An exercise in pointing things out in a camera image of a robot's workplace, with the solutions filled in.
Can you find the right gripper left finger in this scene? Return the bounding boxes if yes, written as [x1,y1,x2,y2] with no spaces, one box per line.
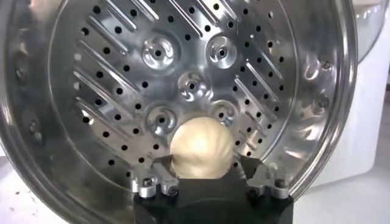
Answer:
[132,154,180,198]

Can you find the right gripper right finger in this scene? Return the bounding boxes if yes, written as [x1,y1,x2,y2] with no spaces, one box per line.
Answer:
[237,154,290,200]

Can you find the white steamed baozi bun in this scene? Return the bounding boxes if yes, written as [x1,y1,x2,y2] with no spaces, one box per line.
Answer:
[169,117,235,180]

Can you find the glass pot lid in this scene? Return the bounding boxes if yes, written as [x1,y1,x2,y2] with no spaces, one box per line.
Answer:
[352,0,390,63]

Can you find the stainless steel steamer basket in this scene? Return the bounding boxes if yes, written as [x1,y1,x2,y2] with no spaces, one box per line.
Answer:
[0,0,359,224]

